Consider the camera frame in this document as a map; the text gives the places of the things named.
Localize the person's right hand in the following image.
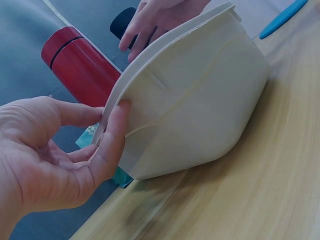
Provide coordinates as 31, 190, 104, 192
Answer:
118, 0, 211, 64

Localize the person's left hand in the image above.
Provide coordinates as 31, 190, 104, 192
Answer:
0, 96, 132, 240

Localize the white plastic bowl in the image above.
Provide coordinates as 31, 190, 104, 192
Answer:
94, 1, 271, 181

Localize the black round object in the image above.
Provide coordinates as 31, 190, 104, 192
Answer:
109, 6, 139, 50

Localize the red insulated bottle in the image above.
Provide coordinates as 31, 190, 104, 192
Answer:
41, 26, 123, 108

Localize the teal packet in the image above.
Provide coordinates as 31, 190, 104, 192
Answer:
74, 122, 135, 189

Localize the blue plastic utensil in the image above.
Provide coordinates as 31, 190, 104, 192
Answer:
258, 0, 309, 40

